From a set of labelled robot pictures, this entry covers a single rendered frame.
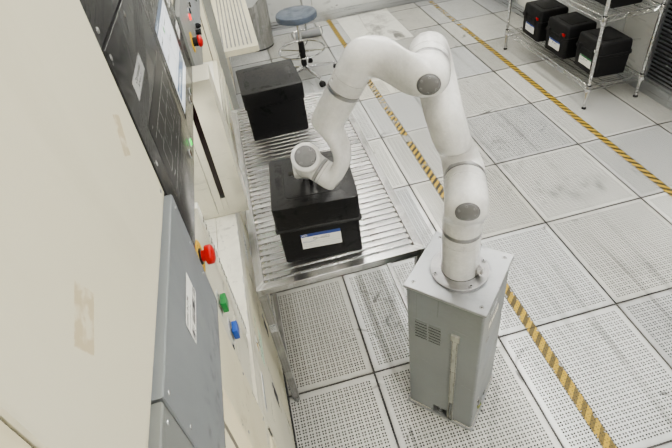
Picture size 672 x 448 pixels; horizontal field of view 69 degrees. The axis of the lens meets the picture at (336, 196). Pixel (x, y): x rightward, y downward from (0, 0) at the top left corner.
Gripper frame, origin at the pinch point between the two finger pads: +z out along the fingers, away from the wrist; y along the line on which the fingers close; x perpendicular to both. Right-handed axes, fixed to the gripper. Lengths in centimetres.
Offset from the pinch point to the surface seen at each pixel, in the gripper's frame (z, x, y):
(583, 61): 186, -74, -213
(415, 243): 9.1, 30.0, -32.3
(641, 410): 35, 112, -112
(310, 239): 3.6, 22.0, 3.8
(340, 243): 6.9, 25.2, -6.1
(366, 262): 5.9, 33.3, -13.8
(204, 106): -15.1, -24.3, 28.4
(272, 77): 61, -57, 10
